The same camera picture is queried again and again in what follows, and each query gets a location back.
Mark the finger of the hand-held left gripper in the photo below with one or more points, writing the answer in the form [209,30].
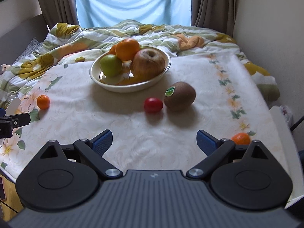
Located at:
[21,119]
[2,112]

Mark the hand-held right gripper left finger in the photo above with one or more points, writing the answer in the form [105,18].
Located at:
[102,142]

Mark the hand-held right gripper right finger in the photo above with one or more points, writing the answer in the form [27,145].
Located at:
[207,142]

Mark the cream bowl with yellow inside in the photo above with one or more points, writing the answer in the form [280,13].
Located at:
[123,87]

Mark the green apple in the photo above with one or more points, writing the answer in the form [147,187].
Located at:
[111,66]

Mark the large wrinkled apple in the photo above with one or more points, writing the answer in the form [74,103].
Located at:
[148,64]

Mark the medium orange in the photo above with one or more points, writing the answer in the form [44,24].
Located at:
[112,50]

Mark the large orange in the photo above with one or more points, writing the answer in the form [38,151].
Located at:
[127,49]

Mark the white board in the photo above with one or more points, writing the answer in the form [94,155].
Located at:
[288,161]
[14,105]

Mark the small tangerine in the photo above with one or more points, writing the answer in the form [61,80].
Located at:
[43,102]
[241,139]

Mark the floral tablecloth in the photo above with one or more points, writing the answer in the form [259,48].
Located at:
[133,125]

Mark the small cardboard box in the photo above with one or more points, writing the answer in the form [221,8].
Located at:
[3,68]

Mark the brown kiwi with green sticker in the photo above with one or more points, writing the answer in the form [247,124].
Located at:
[181,97]

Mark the red cherry tomato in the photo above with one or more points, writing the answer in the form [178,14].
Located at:
[153,105]

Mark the patterned bed sheet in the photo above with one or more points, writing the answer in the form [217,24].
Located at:
[28,49]

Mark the wooden cabinet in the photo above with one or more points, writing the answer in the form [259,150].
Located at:
[8,197]

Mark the floral quilt blanket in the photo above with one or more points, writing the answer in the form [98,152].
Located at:
[47,49]

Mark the grey bed headboard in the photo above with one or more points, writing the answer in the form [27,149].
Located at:
[21,30]

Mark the white plastic bag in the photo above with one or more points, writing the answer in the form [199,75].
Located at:
[286,114]

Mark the brown curtain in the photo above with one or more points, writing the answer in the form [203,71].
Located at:
[57,2]
[213,4]

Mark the light blue window cloth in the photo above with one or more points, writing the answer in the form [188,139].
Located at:
[133,2]

